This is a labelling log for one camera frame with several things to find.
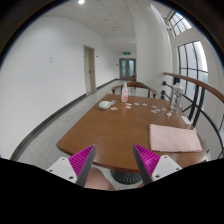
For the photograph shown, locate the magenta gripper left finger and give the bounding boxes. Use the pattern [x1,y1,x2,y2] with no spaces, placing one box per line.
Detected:
[47,145,96,187]

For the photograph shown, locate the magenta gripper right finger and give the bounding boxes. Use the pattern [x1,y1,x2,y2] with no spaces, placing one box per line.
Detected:
[133,144,181,185]

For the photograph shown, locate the pink folded towel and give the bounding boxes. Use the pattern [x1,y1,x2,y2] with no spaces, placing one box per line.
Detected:
[149,124,202,153]

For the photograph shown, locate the brown round stool seat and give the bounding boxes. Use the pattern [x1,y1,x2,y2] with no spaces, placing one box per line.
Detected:
[85,167,114,191]

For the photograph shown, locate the white pink-label bottle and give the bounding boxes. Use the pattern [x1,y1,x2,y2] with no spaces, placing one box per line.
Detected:
[121,82,128,102]

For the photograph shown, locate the wooden armchair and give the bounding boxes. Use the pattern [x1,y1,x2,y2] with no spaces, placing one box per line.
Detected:
[111,81,157,99]

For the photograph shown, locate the clear plastic water bottle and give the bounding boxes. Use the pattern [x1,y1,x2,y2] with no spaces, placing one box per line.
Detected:
[171,83,183,110]

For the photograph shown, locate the wooden stair handrail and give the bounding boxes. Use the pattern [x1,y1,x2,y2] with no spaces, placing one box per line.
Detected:
[160,71,224,160]

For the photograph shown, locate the glass double door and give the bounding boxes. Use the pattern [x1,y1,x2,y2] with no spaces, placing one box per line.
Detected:
[119,58,136,80]

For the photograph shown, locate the beige hallway door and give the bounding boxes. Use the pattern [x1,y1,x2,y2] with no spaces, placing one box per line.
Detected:
[84,46,96,94]

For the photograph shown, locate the black table pedestal base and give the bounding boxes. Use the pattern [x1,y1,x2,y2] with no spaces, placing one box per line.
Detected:
[111,170,141,185]

